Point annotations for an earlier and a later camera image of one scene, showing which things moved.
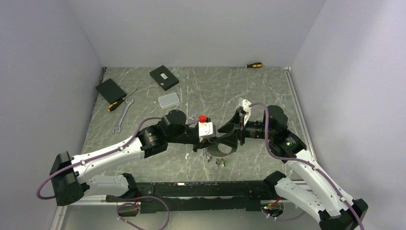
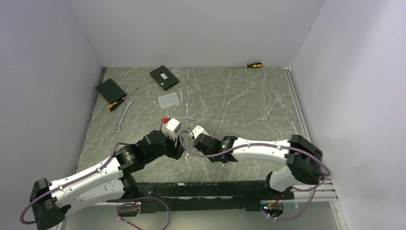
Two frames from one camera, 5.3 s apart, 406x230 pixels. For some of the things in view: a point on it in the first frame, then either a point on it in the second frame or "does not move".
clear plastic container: x=169 y=101 does not move
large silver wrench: x=118 y=125 does not move
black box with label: x=164 y=77 does not move
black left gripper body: x=189 y=138 → x=169 y=149
